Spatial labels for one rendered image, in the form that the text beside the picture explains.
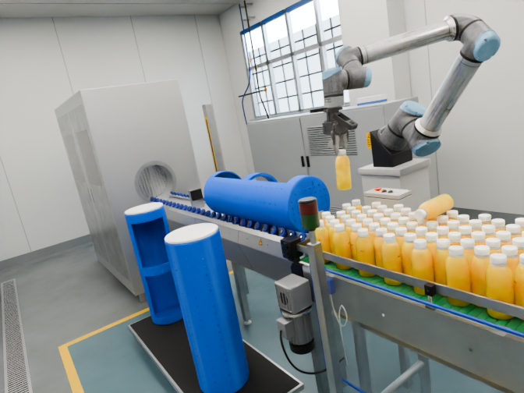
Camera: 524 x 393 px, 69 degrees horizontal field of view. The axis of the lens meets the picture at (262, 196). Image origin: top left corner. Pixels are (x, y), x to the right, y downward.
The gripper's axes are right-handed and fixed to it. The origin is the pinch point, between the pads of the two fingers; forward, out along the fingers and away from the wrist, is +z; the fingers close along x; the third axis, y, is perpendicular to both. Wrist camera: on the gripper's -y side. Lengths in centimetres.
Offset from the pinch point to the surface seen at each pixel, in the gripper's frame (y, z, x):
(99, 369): 153, 141, 100
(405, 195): -18.2, 23.1, -19.8
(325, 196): 15.0, 23.3, -1.9
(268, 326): 98, 135, -11
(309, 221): -28, 15, 48
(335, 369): -29, 75, 43
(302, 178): 15.5, 11.2, 11.7
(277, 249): 30, 47, 21
